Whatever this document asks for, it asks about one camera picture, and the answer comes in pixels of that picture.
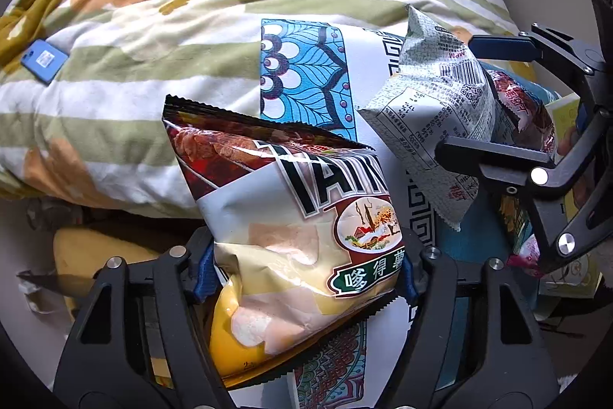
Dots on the yellow soft object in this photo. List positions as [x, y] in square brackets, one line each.
[96, 255]

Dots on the pale printed snack packet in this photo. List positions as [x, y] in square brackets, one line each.
[431, 102]

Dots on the blue phone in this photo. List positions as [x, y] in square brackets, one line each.
[45, 61]

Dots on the pink snack packet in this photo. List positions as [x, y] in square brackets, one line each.
[527, 251]

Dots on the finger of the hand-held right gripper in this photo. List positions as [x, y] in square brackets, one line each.
[503, 47]
[479, 157]

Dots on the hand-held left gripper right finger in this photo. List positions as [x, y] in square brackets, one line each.
[409, 282]

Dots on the floral striped blanket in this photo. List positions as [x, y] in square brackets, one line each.
[191, 6]

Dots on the brown and yellow chips bag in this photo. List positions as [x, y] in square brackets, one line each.
[287, 255]

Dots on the blue patterned tote bag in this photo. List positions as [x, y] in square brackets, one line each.
[306, 73]

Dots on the gold and black snack bag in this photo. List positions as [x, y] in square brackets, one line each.
[515, 217]

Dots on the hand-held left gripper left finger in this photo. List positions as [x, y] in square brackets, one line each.
[205, 275]

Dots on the dark brown snack bag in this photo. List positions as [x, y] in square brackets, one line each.
[522, 112]

